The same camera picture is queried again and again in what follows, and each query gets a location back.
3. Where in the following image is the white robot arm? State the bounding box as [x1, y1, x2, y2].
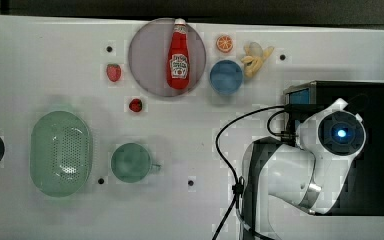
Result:
[236, 98, 367, 240]

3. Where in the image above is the blue bowl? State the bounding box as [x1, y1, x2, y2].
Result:
[209, 60, 243, 95]

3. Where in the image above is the red ketchup bottle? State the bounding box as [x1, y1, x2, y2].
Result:
[166, 19, 190, 90]

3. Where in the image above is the small red strawberry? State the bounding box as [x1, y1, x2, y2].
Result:
[129, 98, 143, 113]

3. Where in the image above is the green mug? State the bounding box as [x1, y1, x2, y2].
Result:
[110, 143, 161, 183]

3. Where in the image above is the grey round plate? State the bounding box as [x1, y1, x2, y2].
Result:
[128, 18, 206, 97]

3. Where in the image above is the orange half slice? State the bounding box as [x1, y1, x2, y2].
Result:
[216, 35, 233, 53]

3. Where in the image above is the peeled yellow banana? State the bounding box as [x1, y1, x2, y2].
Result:
[241, 42, 274, 78]

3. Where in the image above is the pink strawberry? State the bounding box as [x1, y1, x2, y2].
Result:
[106, 64, 122, 82]

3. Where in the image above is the green perforated colander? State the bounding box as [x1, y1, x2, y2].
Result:
[30, 111, 92, 197]

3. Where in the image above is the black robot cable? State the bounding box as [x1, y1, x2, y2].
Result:
[211, 103, 324, 240]

